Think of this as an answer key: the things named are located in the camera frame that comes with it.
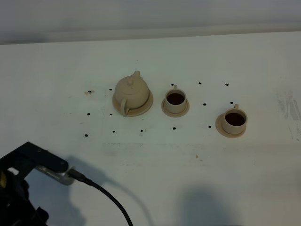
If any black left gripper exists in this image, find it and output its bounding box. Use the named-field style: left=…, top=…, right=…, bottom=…
left=0, top=171, right=49, bottom=226

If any beige ceramic teapot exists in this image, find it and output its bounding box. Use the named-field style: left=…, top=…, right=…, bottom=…
left=113, top=71, right=150, bottom=117

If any beige round teapot saucer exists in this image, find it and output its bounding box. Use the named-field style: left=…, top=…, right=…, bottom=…
left=112, top=90, right=153, bottom=117

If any beige teacup near teapot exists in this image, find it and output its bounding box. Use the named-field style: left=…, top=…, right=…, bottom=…
left=165, top=85, right=187, bottom=114

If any beige saucer near teapot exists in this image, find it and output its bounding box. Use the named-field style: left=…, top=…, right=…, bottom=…
left=161, top=98, right=190, bottom=118

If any beige saucer far right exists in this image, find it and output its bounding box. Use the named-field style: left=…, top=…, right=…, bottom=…
left=215, top=113, right=246, bottom=138

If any beige teacup far right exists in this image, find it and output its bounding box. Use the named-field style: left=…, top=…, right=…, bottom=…
left=222, top=104, right=248, bottom=135

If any black braided camera cable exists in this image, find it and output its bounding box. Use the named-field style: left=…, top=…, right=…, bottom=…
left=69, top=169, right=134, bottom=226

